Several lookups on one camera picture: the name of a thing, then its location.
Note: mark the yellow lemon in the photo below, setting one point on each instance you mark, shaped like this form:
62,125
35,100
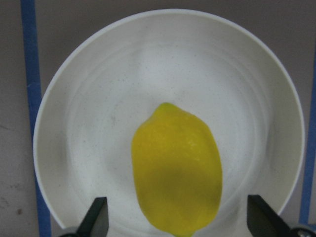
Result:
177,171

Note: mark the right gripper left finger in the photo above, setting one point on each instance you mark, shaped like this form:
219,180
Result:
96,221

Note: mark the cream round plate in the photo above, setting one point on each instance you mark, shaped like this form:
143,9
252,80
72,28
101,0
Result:
200,62

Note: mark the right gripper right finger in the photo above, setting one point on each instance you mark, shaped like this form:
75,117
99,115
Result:
263,221

